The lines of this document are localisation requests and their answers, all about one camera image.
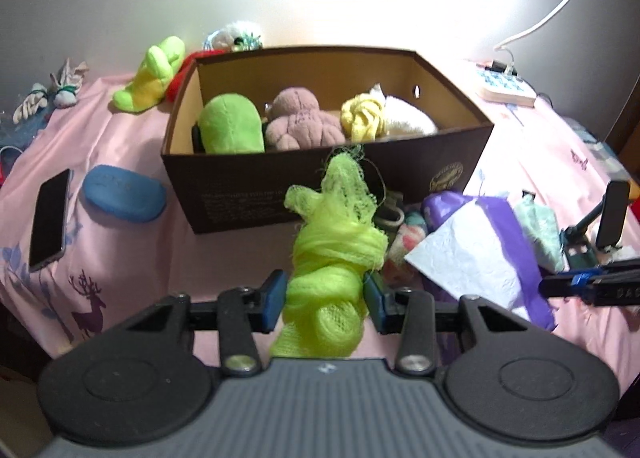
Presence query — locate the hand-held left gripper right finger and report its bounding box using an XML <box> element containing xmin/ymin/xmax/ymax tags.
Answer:
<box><xmin>363</xmin><ymin>271</ymin><xmax>553</xmax><ymax>376</ymax></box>

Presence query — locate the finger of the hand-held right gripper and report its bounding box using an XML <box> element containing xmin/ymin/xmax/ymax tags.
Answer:
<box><xmin>539</xmin><ymin>260</ymin><xmax>640</xmax><ymax>307</ymax></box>

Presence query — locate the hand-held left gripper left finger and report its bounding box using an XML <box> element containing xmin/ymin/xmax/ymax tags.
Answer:
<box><xmin>107</xmin><ymin>269</ymin><xmax>288</xmax><ymax>379</ymax></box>

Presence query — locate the pink floral sock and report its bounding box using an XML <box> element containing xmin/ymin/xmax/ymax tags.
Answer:
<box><xmin>384</xmin><ymin>225</ymin><xmax>427</xmax><ymax>285</ymax></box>

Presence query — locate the mint green pouch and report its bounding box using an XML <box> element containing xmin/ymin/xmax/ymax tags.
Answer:
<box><xmin>514</xmin><ymin>195</ymin><xmax>568</xmax><ymax>273</ymax></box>

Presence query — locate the lime green mesh bath sponge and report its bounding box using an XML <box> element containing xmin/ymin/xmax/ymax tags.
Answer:
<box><xmin>270</xmin><ymin>145</ymin><xmax>388</xmax><ymax>359</ymax></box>

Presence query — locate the brown cardboard box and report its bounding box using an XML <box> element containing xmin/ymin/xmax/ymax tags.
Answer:
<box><xmin>161</xmin><ymin>45</ymin><xmax>495</xmax><ymax>235</ymax></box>

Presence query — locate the pink brown plush octopus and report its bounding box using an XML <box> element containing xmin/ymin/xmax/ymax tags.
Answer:
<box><xmin>265</xmin><ymin>86</ymin><xmax>346</xmax><ymax>151</ymax></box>

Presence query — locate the yellow knotted towel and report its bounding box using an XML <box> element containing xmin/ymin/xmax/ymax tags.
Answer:
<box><xmin>340</xmin><ymin>92</ymin><xmax>391</xmax><ymax>143</ymax></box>

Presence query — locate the white fluffy plush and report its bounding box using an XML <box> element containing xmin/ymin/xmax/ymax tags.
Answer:
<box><xmin>370</xmin><ymin>82</ymin><xmax>438</xmax><ymax>136</ymax></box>

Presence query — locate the purple packet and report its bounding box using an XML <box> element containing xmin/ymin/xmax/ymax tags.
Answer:
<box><xmin>422</xmin><ymin>190</ymin><xmax>557</xmax><ymax>331</ymax></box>

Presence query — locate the black phone on stand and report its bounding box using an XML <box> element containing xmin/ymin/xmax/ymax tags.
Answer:
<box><xmin>597</xmin><ymin>180</ymin><xmax>632</xmax><ymax>249</ymax></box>

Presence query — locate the teal sock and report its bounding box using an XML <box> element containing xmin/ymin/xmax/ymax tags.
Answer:
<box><xmin>404</xmin><ymin>212</ymin><xmax>428</xmax><ymax>239</ymax></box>

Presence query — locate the light blue paper napkin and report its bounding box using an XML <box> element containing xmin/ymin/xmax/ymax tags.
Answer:
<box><xmin>404</xmin><ymin>200</ymin><xmax>521</xmax><ymax>311</ymax></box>

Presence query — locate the grey plaid cloth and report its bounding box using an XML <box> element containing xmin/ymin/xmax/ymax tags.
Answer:
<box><xmin>570</xmin><ymin>118</ymin><xmax>631</xmax><ymax>183</ymax></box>

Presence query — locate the pink printed bedsheet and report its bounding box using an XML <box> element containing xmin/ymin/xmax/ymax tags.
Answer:
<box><xmin>0</xmin><ymin>58</ymin><xmax>640</xmax><ymax>381</ymax></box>

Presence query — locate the blue glasses case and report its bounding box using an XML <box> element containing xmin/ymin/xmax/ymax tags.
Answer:
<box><xmin>82</xmin><ymin>165</ymin><xmax>167</xmax><ymax>223</ymax></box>

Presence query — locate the white power strip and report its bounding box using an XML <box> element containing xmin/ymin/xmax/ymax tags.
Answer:
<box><xmin>475</xmin><ymin>66</ymin><xmax>538</xmax><ymax>107</ymax></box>

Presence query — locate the black smartphone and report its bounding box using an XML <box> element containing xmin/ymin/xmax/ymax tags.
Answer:
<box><xmin>28</xmin><ymin>169</ymin><xmax>72</xmax><ymax>273</ymax></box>

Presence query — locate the green yellow plush toy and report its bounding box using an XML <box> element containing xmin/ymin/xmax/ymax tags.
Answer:
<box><xmin>112</xmin><ymin>36</ymin><xmax>186</xmax><ymax>115</ymax></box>

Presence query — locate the panda plush toy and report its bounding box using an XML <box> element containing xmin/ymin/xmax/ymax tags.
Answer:
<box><xmin>165</xmin><ymin>22</ymin><xmax>265</xmax><ymax>101</ymax></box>

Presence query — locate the white cable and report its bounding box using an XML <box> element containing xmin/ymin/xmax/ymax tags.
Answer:
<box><xmin>495</xmin><ymin>0</ymin><xmax>606</xmax><ymax>71</ymax></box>

